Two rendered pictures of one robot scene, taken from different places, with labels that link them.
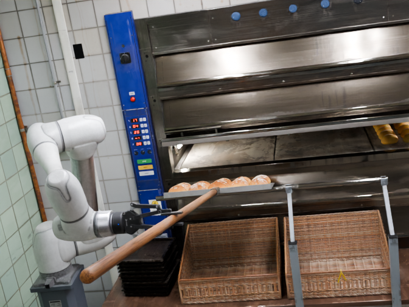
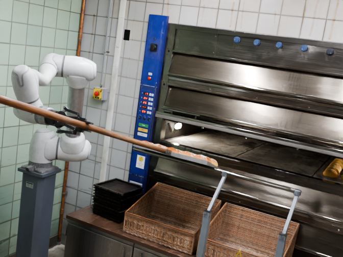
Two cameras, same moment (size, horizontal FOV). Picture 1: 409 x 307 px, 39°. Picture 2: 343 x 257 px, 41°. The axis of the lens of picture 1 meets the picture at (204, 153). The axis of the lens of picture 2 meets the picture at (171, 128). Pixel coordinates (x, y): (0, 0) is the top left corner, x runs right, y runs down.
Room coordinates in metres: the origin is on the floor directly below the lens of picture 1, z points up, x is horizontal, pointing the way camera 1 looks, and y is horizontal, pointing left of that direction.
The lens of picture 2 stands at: (-0.10, -0.77, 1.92)
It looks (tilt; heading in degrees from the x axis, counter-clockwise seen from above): 10 degrees down; 15
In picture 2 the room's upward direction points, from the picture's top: 8 degrees clockwise
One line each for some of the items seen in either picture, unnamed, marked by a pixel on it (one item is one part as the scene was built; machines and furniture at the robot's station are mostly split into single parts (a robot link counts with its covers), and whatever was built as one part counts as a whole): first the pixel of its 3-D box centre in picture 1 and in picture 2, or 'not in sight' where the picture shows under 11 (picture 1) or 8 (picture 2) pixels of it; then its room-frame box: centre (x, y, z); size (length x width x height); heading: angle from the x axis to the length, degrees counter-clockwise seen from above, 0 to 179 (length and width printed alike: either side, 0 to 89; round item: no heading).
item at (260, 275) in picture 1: (231, 258); (173, 215); (2.99, -0.06, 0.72); 0.56 x 0.49 x 0.28; 80
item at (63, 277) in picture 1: (55, 273); (38, 164); (2.51, 0.79, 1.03); 0.22 x 0.18 x 0.06; 173
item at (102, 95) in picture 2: not in sight; (99, 93); (3.39, 0.81, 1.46); 0.10 x 0.07 x 0.10; 79
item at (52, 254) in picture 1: (52, 244); (44, 144); (2.53, 0.78, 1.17); 0.18 x 0.16 x 0.22; 113
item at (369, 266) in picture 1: (335, 252); (248, 239); (2.88, -0.63, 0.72); 0.56 x 0.49 x 0.28; 80
